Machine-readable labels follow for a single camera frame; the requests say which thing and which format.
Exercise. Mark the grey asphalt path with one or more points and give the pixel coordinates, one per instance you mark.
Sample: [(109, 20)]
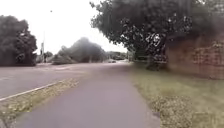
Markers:
[(96, 103)]

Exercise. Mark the large dark tree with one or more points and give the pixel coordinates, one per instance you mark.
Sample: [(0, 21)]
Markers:
[(146, 23)]

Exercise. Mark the grass verge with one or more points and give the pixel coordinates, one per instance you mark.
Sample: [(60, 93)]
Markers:
[(183, 100)]

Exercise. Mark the grey asphalt road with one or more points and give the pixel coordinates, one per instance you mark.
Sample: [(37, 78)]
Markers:
[(30, 78)]

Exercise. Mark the pale kerb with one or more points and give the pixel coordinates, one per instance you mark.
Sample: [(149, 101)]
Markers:
[(31, 90)]

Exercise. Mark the grass strip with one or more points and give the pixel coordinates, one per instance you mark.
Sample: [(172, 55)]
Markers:
[(30, 100)]

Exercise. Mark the lamp post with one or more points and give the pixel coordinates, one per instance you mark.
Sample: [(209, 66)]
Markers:
[(43, 43)]

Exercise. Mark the red brick wall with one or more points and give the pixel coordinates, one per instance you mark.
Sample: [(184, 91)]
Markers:
[(200, 56)]

